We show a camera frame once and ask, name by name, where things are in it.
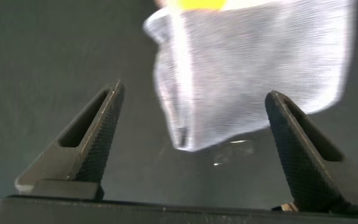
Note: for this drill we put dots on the crumpled clear plastic scrap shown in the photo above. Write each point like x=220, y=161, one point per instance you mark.
x=233, y=152

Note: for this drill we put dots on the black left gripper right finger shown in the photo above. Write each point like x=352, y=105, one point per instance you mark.
x=315, y=171

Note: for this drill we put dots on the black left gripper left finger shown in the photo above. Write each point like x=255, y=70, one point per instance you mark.
x=82, y=152

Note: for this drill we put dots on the yellow microfibre towel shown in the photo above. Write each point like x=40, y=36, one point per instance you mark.
x=200, y=3

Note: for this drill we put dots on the grey towel with orange marks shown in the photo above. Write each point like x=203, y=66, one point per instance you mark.
x=244, y=68

